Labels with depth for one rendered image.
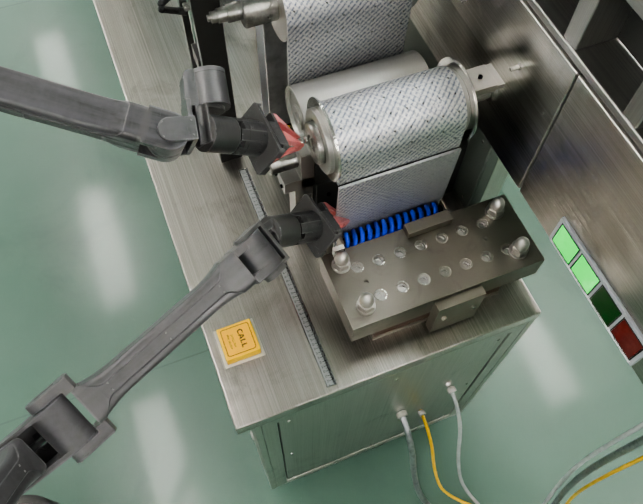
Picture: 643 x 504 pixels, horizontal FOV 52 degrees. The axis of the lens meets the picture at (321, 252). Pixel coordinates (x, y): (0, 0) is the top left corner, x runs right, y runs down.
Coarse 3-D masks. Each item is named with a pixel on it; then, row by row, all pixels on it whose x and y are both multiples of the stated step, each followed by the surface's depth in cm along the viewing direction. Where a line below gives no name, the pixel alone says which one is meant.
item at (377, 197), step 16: (432, 160) 117; (448, 160) 119; (384, 176) 115; (400, 176) 118; (416, 176) 120; (432, 176) 123; (448, 176) 125; (352, 192) 116; (368, 192) 118; (384, 192) 121; (400, 192) 123; (416, 192) 126; (432, 192) 129; (336, 208) 120; (352, 208) 122; (368, 208) 124; (384, 208) 127; (400, 208) 130; (416, 208) 133; (352, 224) 128
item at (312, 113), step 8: (456, 72) 112; (464, 88) 111; (312, 112) 108; (320, 120) 106; (320, 128) 107; (328, 136) 106; (328, 144) 106; (328, 152) 107; (328, 160) 108; (328, 168) 110
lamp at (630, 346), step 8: (624, 320) 102; (616, 328) 104; (624, 328) 102; (616, 336) 105; (624, 336) 103; (632, 336) 101; (624, 344) 104; (632, 344) 102; (640, 344) 100; (632, 352) 102
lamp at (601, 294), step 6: (600, 294) 105; (606, 294) 104; (594, 300) 108; (600, 300) 106; (606, 300) 104; (600, 306) 106; (606, 306) 105; (612, 306) 103; (600, 312) 107; (606, 312) 105; (612, 312) 104; (618, 312) 102; (606, 318) 106; (612, 318) 104
